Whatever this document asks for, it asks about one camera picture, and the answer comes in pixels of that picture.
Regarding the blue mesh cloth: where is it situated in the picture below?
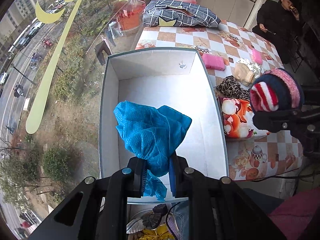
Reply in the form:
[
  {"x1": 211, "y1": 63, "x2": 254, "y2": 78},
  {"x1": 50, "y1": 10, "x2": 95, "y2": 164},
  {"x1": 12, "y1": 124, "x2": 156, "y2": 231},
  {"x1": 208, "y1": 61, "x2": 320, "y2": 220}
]
[{"x1": 113, "y1": 101, "x2": 192, "y2": 202}]

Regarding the beige knit item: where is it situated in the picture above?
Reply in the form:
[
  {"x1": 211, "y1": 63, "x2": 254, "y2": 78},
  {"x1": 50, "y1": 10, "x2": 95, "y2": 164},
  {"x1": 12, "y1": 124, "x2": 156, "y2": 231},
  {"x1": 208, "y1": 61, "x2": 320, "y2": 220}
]
[{"x1": 233, "y1": 62, "x2": 254, "y2": 86}]

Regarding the leopard print scarf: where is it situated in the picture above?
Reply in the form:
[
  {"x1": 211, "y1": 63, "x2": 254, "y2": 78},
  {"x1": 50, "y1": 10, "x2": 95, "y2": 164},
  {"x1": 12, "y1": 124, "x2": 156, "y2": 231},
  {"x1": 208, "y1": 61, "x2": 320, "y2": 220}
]
[{"x1": 216, "y1": 75, "x2": 249, "y2": 101}]

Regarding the pink sponge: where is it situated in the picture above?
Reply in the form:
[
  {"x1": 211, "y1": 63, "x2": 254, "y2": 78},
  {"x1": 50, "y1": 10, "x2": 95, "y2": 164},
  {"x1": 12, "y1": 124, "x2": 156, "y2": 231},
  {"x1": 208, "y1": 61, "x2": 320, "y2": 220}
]
[
  {"x1": 252, "y1": 49, "x2": 263, "y2": 65},
  {"x1": 202, "y1": 53, "x2": 225, "y2": 71}
]

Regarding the white polka dot scrunchie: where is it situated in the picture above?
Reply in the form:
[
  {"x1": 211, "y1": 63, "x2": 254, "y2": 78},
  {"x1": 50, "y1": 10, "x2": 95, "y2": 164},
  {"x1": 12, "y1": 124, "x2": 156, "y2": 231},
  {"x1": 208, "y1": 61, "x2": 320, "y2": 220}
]
[{"x1": 238, "y1": 58, "x2": 263, "y2": 79}]

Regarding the floral tissue box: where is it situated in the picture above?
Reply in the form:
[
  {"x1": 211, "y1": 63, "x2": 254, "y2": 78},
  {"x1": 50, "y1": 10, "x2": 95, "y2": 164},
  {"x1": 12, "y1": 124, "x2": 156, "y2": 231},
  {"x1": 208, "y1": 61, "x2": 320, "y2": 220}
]
[{"x1": 219, "y1": 98, "x2": 270, "y2": 140}]

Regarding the checkered tablecloth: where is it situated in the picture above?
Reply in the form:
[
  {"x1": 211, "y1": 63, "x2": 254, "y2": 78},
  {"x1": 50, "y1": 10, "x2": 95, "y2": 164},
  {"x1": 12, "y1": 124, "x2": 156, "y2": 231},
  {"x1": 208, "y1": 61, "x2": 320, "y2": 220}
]
[{"x1": 136, "y1": 21, "x2": 303, "y2": 180}]

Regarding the grey white storage box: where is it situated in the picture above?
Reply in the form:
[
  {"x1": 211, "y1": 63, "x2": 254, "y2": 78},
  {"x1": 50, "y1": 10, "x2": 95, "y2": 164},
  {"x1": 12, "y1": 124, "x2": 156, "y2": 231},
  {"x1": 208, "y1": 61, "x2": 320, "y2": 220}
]
[{"x1": 99, "y1": 47, "x2": 230, "y2": 204}]

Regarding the person in black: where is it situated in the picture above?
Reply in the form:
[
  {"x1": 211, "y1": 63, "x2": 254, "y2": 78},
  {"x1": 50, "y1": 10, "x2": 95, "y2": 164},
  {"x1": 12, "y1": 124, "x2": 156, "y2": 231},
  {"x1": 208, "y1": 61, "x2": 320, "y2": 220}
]
[{"x1": 252, "y1": 0, "x2": 302, "y2": 64}]

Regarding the grey plaid pillow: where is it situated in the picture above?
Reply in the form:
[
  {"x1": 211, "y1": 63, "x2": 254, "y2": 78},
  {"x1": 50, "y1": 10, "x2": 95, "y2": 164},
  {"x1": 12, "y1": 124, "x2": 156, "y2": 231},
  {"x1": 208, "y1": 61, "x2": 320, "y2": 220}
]
[{"x1": 142, "y1": 0, "x2": 221, "y2": 28}]

